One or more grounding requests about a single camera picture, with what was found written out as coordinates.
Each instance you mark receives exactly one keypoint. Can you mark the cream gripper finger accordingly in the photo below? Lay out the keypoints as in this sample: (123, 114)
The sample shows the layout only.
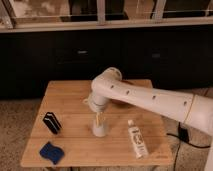
(99, 118)

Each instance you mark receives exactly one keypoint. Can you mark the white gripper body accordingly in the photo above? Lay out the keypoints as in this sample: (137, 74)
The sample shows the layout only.
(97, 103)

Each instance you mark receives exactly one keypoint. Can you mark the white ceramic cup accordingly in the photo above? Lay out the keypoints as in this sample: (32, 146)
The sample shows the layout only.
(99, 130)

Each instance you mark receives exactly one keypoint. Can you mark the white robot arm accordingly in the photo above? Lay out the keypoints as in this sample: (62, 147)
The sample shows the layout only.
(191, 109)

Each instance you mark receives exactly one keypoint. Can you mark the wooden table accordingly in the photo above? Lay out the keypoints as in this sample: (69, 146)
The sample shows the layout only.
(81, 148)

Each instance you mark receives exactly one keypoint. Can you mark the orange bowl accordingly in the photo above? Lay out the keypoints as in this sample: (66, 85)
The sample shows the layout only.
(121, 103)

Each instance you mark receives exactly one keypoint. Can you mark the white tube bottle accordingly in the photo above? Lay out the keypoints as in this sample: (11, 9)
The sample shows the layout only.
(137, 140)

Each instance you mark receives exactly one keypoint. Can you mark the blue sponge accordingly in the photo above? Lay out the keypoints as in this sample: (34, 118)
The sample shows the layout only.
(51, 152)

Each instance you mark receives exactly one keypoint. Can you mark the black power adapter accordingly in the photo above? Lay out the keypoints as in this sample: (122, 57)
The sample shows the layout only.
(183, 134)

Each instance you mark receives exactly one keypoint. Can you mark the dark cabinet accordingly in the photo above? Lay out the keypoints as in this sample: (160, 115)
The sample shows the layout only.
(177, 57)

